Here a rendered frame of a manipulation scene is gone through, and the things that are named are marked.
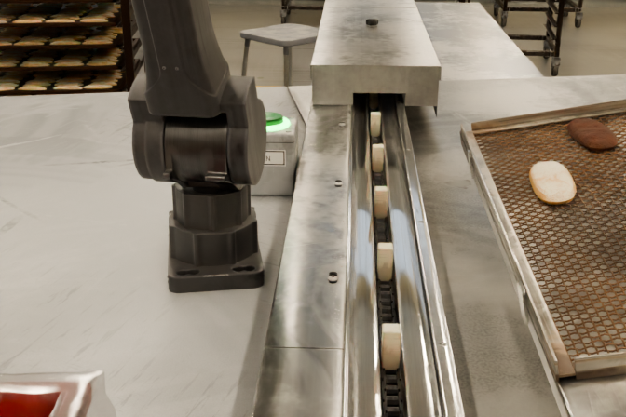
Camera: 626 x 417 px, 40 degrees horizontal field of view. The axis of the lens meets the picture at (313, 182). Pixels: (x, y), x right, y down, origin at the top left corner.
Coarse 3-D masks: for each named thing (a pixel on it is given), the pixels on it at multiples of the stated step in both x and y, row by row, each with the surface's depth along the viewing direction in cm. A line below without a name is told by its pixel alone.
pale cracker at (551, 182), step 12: (540, 168) 82; (552, 168) 81; (564, 168) 81; (540, 180) 79; (552, 180) 78; (564, 180) 78; (540, 192) 77; (552, 192) 76; (564, 192) 76; (552, 204) 76
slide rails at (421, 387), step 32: (384, 96) 129; (384, 128) 114; (352, 160) 102; (352, 192) 92; (352, 224) 84; (352, 256) 77; (416, 256) 77; (352, 288) 71; (416, 288) 71; (352, 320) 66; (416, 320) 66; (352, 352) 62; (416, 352) 62; (352, 384) 58; (416, 384) 58; (352, 416) 55; (416, 416) 55
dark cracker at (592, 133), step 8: (576, 120) 93; (584, 120) 92; (592, 120) 92; (568, 128) 92; (576, 128) 91; (584, 128) 90; (592, 128) 89; (600, 128) 89; (608, 128) 90; (576, 136) 90; (584, 136) 88; (592, 136) 87; (600, 136) 87; (608, 136) 87; (584, 144) 87; (592, 144) 86; (600, 144) 86; (608, 144) 86; (616, 144) 86
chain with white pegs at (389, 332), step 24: (384, 192) 87; (384, 216) 88; (384, 240) 83; (384, 264) 74; (384, 288) 74; (384, 312) 70; (384, 336) 61; (384, 360) 61; (384, 384) 60; (384, 408) 57
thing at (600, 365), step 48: (480, 144) 95; (528, 144) 92; (576, 144) 89; (624, 144) 86; (528, 192) 80; (576, 192) 78; (624, 192) 76; (528, 240) 70; (576, 240) 68; (624, 240) 67; (528, 288) 62; (576, 288) 62; (624, 288) 61
